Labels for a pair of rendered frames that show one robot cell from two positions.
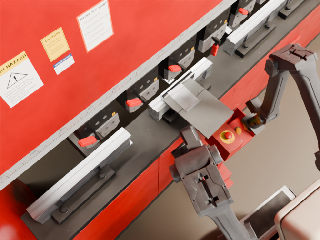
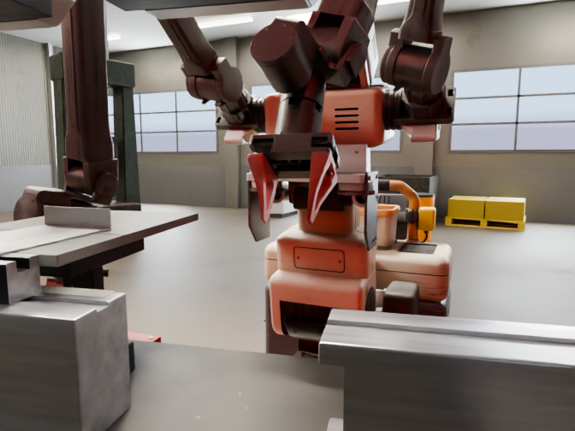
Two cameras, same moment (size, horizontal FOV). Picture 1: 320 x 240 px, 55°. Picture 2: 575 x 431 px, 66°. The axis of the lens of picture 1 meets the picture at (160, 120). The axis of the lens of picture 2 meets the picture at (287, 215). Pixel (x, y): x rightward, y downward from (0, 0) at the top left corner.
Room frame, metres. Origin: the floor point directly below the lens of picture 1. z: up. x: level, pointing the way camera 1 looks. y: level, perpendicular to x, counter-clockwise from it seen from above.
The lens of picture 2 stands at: (0.72, 0.36, 1.08)
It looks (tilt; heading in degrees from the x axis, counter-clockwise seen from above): 8 degrees down; 239
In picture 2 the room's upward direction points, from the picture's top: straight up
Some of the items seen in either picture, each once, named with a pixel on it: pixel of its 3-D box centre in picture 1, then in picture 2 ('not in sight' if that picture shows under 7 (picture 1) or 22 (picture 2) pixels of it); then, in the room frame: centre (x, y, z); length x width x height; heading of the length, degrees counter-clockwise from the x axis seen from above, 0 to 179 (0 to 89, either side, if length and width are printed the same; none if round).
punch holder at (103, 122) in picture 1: (93, 118); not in sight; (0.47, 0.23, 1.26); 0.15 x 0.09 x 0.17; 137
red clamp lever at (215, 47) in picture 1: (214, 46); not in sight; (0.85, -0.22, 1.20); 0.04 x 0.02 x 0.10; 47
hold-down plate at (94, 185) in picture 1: (85, 193); not in sight; (0.31, 0.31, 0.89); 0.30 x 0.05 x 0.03; 137
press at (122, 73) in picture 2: not in sight; (97, 126); (-0.06, -5.37, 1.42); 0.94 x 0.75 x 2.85; 35
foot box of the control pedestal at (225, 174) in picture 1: (213, 176); not in sight; (0.65, -0.39, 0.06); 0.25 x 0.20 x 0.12; 40
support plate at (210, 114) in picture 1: (198, 106); (73, 229); (0.68, -0.17, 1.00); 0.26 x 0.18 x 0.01; 47
